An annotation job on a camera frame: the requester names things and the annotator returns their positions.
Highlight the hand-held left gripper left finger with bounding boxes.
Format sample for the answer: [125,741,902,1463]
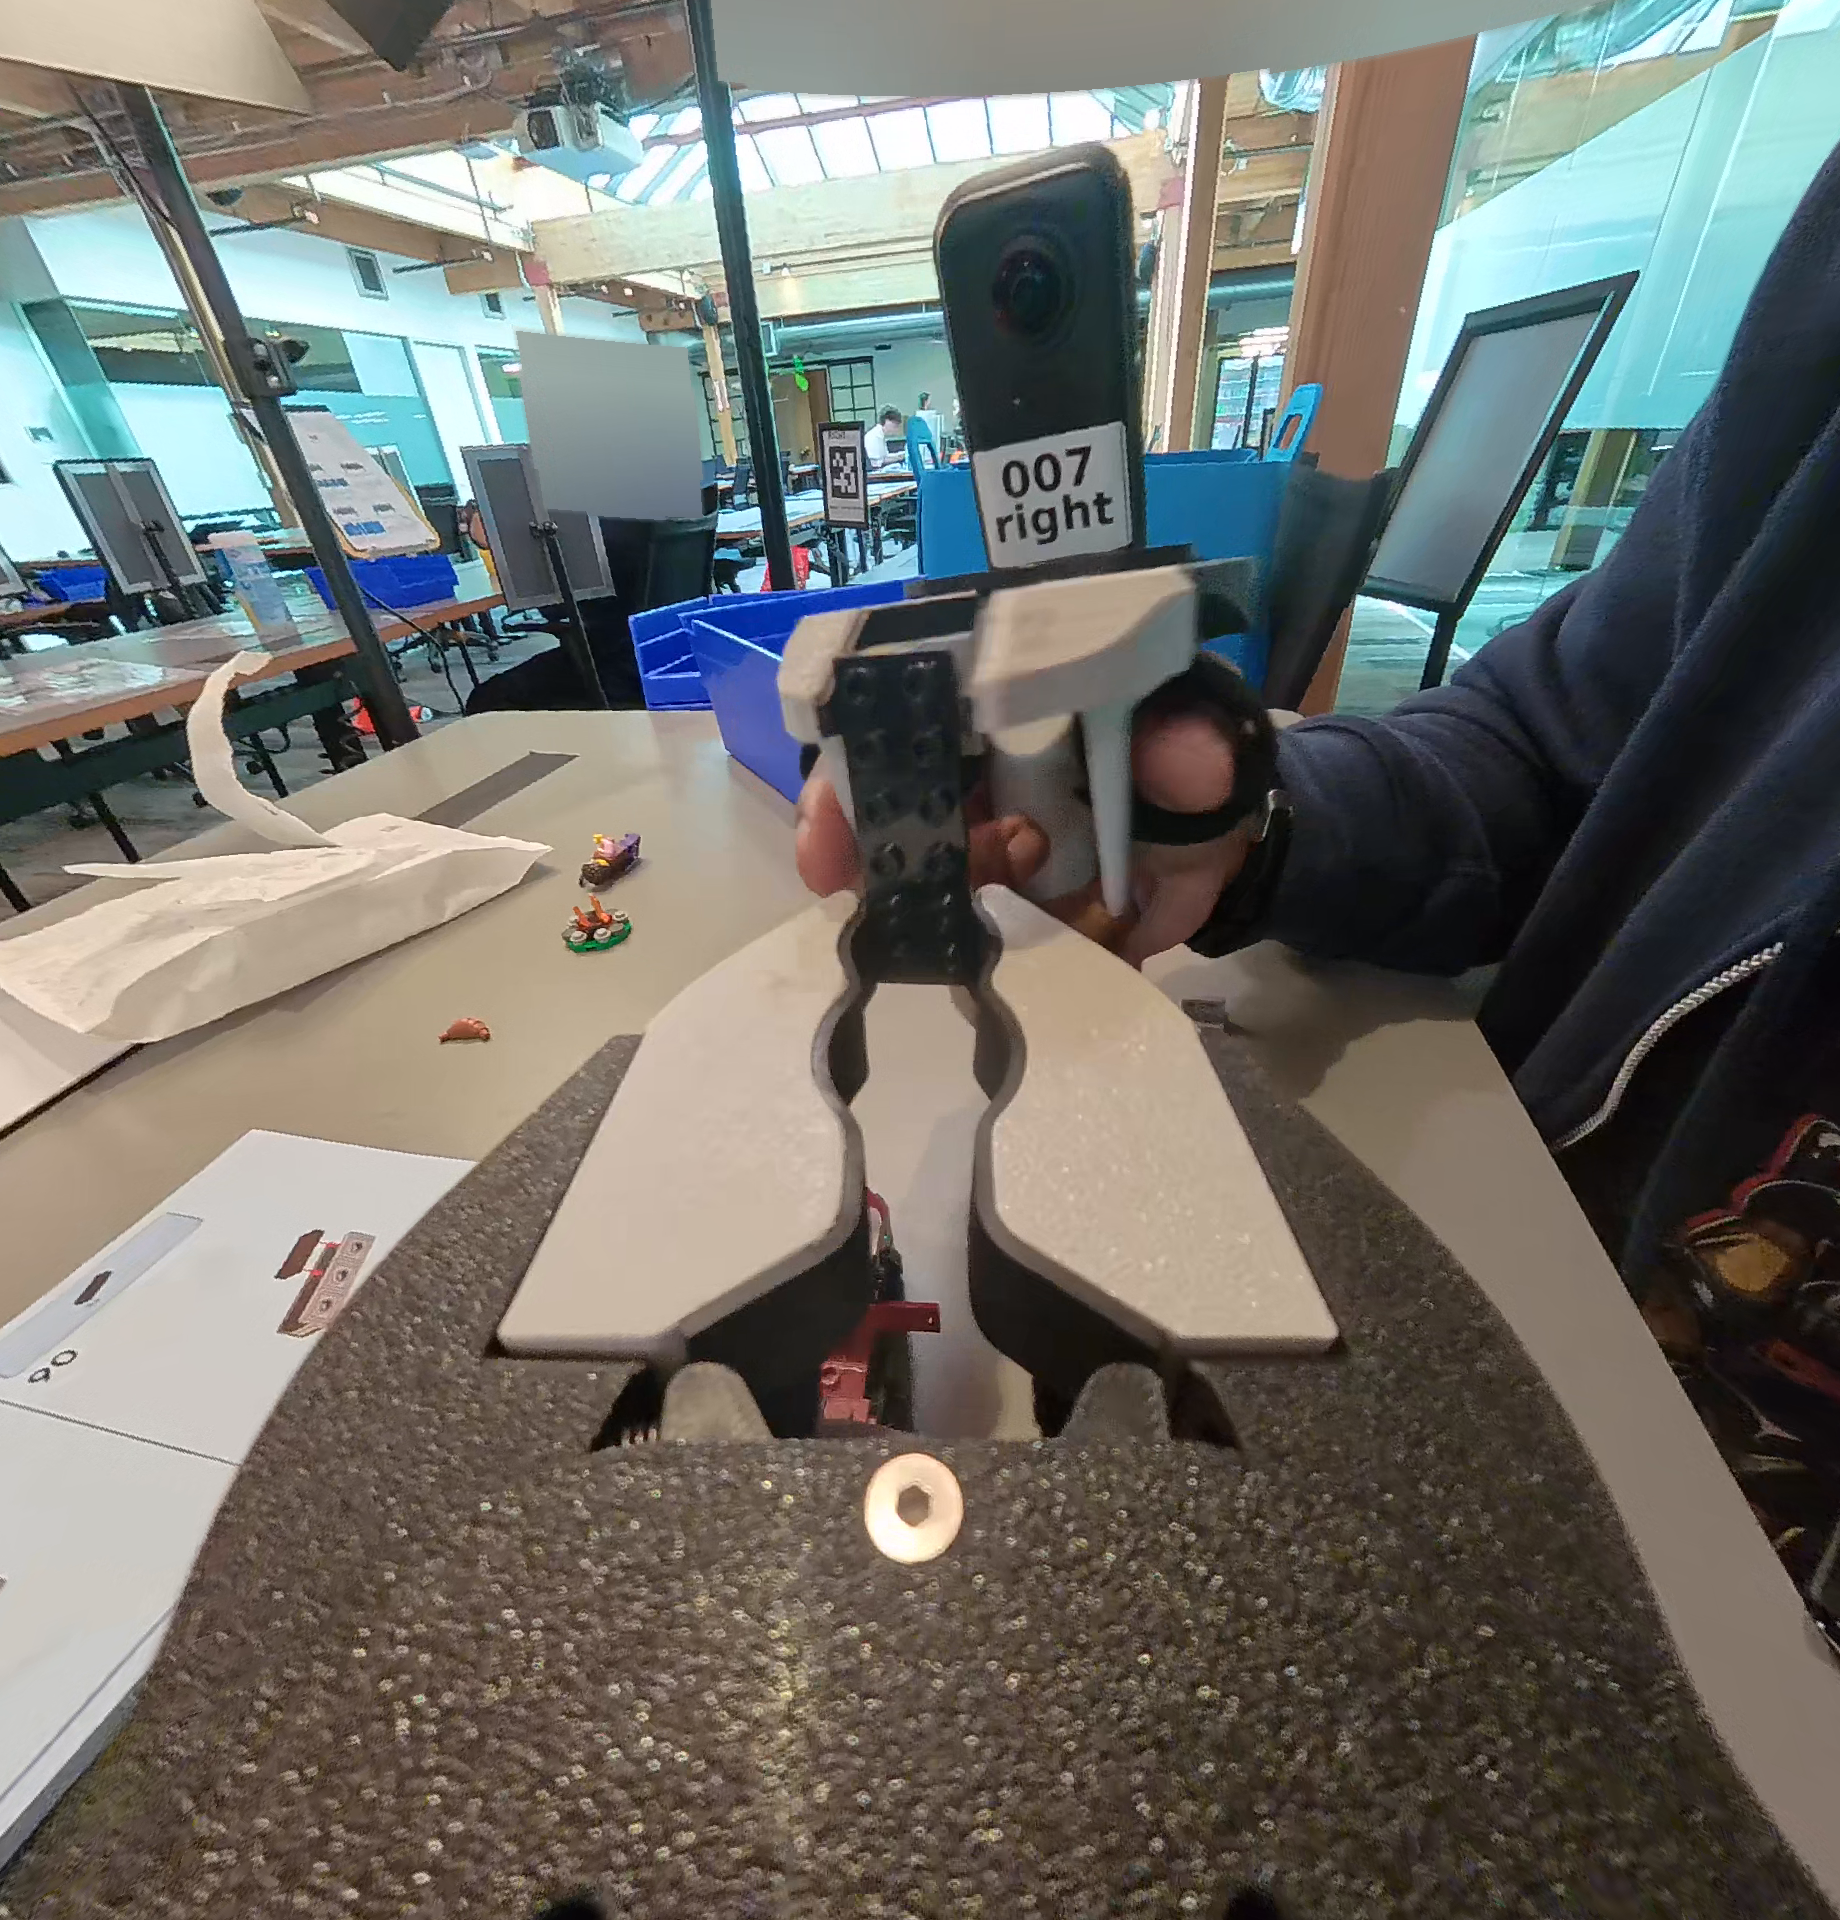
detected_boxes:
[495,901,875,1363]

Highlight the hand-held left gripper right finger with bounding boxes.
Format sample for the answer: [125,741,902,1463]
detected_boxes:
[970,887,1345,1352]

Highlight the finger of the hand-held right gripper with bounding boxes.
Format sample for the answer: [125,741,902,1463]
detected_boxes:
[970,566,1204,755]
[776,594,986,741]

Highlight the black toy brick plate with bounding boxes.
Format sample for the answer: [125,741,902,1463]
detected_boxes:
[833,649,1000,987]

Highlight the person's right forearm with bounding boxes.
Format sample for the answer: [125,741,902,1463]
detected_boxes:
[1190,570,1762,978]

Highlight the person's right hand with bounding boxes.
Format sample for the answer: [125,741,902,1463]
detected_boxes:
[793,713,1278,970]

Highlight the red toy brick model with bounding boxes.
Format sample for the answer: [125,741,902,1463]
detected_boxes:
[812,1187,945,1429]

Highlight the black cloth bag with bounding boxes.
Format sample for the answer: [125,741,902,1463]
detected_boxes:
[1259,464,1398,713]

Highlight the grey monitor on stand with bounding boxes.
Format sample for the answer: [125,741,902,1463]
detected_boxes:
[459,441,617,613]

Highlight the wooden column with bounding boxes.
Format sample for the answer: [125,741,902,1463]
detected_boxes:
[1287,42,1480,713]

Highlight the black vertical stand pole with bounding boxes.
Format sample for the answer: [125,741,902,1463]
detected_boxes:
[686,0,796,595]

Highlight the grey tape strip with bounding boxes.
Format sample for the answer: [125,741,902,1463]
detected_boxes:
[413,748,581,828]

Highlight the small blue storage bin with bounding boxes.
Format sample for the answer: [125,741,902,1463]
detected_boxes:
[302,548,461,611]

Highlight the black framed floor board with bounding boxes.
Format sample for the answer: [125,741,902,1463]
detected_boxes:
[1359,268,1643,692]

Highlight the white printed board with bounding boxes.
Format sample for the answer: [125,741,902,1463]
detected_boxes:
[280,405,443,561]

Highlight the white paper bag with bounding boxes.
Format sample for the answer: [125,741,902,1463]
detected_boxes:
[0,649,556,1039]

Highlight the white ceiling projector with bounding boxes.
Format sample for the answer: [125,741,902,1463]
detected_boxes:
[511,102,641,177]

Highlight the white instruction booklet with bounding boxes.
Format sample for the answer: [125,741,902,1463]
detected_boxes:
[0,1127,481,1911]

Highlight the black tripod stand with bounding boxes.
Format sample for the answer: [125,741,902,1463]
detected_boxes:
[107,82,423,752]

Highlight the person's torso in navy hoodie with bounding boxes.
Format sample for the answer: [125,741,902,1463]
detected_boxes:
[1475,102,1840,1720]

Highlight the wooden background desk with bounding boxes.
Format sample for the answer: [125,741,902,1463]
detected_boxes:
[0,591,509,917]

